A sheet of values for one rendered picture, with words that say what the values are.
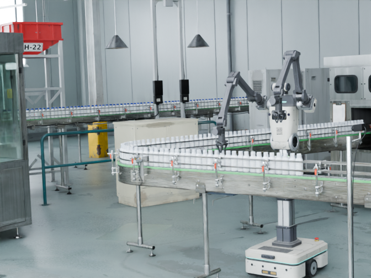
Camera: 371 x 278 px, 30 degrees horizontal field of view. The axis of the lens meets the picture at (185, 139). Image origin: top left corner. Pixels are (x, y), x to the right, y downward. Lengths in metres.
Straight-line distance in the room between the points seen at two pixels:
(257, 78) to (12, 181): 5.21
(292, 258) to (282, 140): 1.01
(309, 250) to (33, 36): 7.14
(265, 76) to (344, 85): 2.47
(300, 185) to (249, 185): 0.45
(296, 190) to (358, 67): 4.14
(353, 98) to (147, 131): 2.83
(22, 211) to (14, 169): 0.51
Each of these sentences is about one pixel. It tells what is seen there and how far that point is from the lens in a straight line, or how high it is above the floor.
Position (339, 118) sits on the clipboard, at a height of 1.16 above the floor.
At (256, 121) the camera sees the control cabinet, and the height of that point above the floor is 1.00.
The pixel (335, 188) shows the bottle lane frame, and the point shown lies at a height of 0.92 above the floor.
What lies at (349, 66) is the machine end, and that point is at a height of 1.86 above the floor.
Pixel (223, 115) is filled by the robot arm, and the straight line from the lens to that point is 5.70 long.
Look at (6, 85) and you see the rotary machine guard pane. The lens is 8.03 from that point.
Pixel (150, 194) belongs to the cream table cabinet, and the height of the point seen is 0.16.
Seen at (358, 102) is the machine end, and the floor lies 1.39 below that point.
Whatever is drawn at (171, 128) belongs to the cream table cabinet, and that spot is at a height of 1.06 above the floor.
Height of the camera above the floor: 1.76
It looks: 5 degrees down
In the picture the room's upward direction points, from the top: 2 degrees counter-clockwise
